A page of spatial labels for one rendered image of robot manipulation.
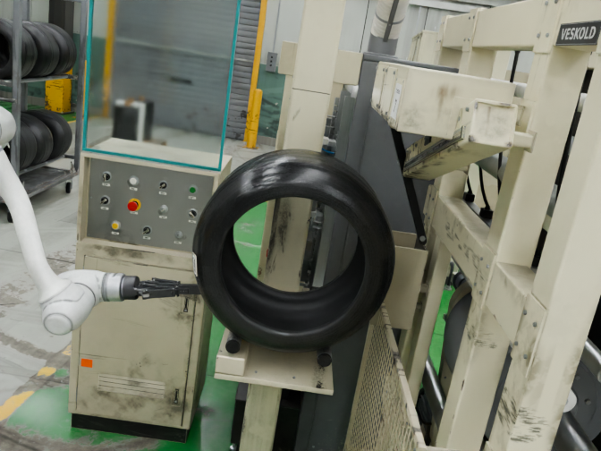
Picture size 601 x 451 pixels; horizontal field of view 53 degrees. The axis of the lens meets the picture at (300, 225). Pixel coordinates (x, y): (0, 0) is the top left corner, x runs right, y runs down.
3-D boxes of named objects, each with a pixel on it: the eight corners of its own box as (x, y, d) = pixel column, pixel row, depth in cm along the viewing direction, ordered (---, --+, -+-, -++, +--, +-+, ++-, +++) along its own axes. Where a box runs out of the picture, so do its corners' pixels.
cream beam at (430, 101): (368, 106, 195) (376, 60, 190) (444, 119, 195) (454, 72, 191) (393, 131, 136) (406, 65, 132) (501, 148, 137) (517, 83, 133)
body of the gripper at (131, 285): (120, 281, 181) (150, 282, 181) (128, 271, 189) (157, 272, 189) (122, 303, 183) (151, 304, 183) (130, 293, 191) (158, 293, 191)
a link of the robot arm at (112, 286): (110, 268, 189) (129, 268, 189) (112, 294, 192) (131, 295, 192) (100, 278, 181) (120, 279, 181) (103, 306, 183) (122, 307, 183)
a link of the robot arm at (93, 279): (113, 294, 193) (99, 315, 181) (64, 293, 193) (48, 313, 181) (110, 264, 189) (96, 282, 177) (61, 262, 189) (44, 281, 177)
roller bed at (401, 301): (364, 302, 229) (379, 227, 221) (402, 307, 230) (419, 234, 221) (369, 324, 210) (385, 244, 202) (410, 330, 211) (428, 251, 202)
